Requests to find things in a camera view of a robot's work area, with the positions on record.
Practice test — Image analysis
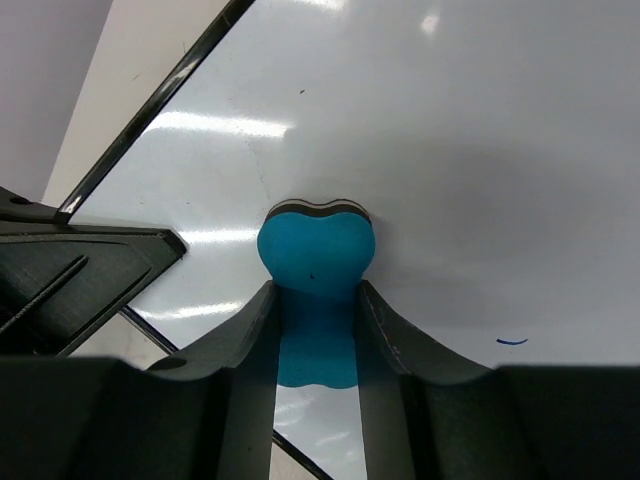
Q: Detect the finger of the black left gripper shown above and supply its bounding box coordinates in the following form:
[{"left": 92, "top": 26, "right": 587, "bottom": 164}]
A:
[{"left": 1, "top": 189, "right": 186, "bottom": 356}]

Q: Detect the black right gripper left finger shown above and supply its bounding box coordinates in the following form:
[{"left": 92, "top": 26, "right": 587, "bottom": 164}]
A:
[{"left": 1, "top": 282, "right": 279, "bottom": 479}]

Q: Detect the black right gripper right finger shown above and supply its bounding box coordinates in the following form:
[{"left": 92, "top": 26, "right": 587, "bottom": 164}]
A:
[{"left": 355, "top": 282, "right": 639, "bottom": 479}]

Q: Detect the blue bone-shaped whiteboard eraser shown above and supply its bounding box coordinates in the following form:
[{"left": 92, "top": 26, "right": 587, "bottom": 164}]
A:
[{"left": 257, "top": 199, "right": 376, "bottom": 389}]

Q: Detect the white whiteboard with black frame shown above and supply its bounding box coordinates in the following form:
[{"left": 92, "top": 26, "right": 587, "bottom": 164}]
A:
[{"left": 52, "top": 0, "right": 640, "bottom": 480}]

